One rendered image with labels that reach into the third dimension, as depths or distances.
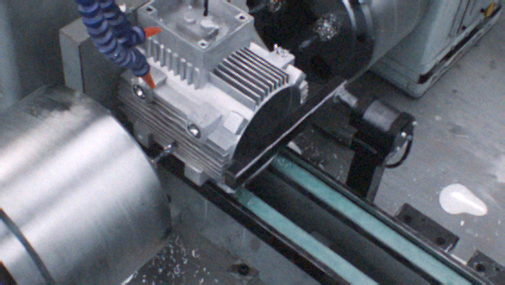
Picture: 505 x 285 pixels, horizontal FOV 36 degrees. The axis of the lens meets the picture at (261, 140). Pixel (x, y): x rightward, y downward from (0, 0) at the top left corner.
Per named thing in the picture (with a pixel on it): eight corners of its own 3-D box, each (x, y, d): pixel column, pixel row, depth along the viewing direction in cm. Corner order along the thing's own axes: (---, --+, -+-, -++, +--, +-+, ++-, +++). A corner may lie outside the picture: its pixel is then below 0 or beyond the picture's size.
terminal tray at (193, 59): (136, 51, 106) (134, 10, 101) (188, 17, 112) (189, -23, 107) (200, 95, 102) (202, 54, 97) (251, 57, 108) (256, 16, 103)
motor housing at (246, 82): (118, 141, 115) (112, 45, 101) (203, 78, 126) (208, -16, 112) (217, 215, 108) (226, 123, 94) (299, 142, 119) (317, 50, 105)
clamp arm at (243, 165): (330, 86, 116) (219, 181, 102) (334, 71, 114) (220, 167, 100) (349, 97, 115) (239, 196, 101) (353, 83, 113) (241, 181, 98)
